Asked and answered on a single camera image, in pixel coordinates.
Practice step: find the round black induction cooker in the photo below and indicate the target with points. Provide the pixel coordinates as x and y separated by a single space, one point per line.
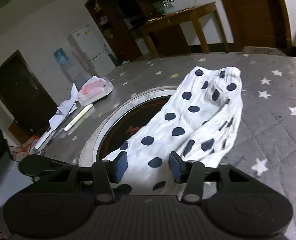
128 127

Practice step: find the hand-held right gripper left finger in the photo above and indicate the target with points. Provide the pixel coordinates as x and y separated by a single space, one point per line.
120 166

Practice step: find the white refrigerator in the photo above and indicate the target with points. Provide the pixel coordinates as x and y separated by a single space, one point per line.
93 47

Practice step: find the white polka dot pants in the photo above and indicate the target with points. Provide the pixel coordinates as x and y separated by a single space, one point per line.
188 120

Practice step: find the white flat card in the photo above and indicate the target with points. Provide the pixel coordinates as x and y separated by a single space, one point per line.
44 138

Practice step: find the water dispenser with blue bottle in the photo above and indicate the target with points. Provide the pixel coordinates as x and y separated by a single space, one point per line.
61 56

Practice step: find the dark entrance door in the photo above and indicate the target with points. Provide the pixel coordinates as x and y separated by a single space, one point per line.
20 92

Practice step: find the brown wooden door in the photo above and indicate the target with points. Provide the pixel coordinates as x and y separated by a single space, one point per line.
252 10

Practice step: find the crumpled white paper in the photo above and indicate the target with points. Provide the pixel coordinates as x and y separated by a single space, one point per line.
63 110

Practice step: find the glass jar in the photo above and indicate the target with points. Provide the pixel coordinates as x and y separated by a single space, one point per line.
164 7

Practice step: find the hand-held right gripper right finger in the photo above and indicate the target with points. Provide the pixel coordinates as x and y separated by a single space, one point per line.
176 166

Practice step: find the wooden side table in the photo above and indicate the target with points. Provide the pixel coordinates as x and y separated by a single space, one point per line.
183 12

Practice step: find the white pen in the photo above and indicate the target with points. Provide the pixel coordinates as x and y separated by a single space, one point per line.
78 117

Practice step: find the pink tissue pack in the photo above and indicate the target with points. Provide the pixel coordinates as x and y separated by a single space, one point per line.
95 90

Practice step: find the dark wooden shelf cabinet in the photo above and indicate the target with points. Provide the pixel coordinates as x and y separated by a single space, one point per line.
118 30

